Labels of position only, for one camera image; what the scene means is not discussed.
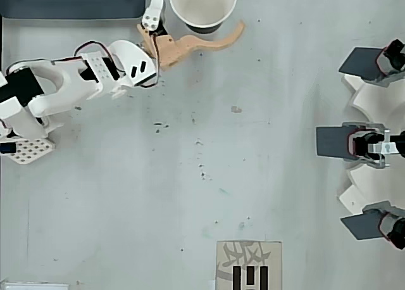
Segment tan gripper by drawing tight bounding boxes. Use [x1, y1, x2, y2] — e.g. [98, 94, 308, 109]
[136, 0, 247, 72]

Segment black paper cup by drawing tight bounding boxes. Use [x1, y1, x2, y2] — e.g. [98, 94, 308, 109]
[168, 0, 238, 35]

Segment dark grey tray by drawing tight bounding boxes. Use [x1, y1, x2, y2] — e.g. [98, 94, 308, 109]
[0, 0, 148, 20]

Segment grey paddle actuator unit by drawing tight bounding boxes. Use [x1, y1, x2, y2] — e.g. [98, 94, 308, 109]
[340, 201, 405, 251]
[338, 39, 405, 88]
[316, 122, 405, 170]

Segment white perforated mounting plate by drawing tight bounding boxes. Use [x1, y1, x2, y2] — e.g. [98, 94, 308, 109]
[6, 137, 56, 165]

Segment cardboard card with black bars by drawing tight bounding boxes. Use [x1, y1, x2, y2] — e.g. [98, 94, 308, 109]
[216, 240, 284, 290]

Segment red black servo cable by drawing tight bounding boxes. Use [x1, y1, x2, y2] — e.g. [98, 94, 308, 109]
[49, 56, 87, 65]
[73, 41, 123, 79]

